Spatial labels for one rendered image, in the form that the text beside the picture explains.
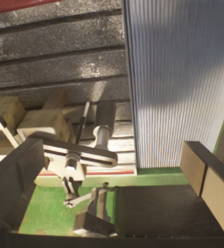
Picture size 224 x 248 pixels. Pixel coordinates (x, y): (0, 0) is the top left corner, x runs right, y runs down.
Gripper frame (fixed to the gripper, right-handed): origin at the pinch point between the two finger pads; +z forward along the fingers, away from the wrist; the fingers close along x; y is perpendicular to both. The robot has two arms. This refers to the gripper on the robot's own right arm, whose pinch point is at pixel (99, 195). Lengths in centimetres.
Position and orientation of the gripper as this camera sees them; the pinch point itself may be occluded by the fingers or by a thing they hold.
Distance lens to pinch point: 67.9
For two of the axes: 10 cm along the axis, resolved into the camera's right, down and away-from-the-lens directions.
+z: 0.6, -6.7, 7.4
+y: 7.3, -4.8, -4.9
